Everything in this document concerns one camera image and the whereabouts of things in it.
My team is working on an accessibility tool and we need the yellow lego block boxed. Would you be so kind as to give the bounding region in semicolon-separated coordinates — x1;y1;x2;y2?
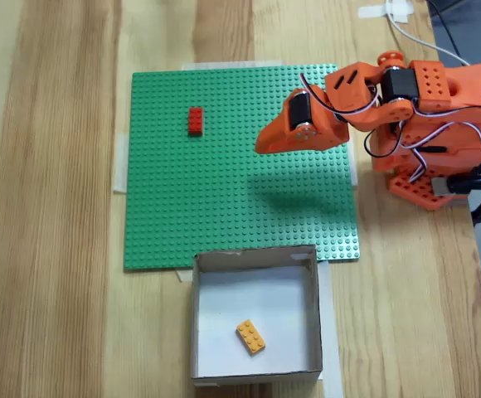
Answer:
235;318;267;357

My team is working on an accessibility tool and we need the green lego baseplate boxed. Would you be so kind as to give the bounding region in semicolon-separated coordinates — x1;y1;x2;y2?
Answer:
123;63;362;273

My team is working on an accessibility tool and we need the red lego block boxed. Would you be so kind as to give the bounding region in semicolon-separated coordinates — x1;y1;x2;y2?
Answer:
187;106;206;138

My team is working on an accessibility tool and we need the open cardboard box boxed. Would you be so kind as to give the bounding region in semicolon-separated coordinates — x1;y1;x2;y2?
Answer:
189;244;325;387

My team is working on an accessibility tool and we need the crossed masking tape piece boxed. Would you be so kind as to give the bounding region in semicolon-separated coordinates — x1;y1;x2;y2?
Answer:
357;0;415;25

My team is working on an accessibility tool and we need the black table clamp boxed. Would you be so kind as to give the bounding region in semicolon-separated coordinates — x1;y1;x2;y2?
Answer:
446;163;481;227

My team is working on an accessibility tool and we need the white cable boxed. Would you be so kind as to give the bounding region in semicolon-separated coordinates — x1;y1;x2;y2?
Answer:
384;0;474;70

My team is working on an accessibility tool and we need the black cable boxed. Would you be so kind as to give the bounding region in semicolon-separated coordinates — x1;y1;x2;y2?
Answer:
425;0;474;68

